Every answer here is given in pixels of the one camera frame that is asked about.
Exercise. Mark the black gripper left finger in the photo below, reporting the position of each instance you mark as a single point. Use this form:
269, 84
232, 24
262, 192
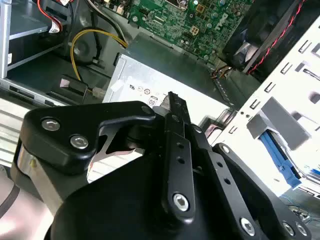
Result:
62, 125

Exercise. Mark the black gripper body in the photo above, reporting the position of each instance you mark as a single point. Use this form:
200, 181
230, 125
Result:
112, 212

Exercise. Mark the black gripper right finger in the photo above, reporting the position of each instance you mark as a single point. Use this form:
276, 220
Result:
262, 200

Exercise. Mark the hard disk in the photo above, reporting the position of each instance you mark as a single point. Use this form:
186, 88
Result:
280, 160

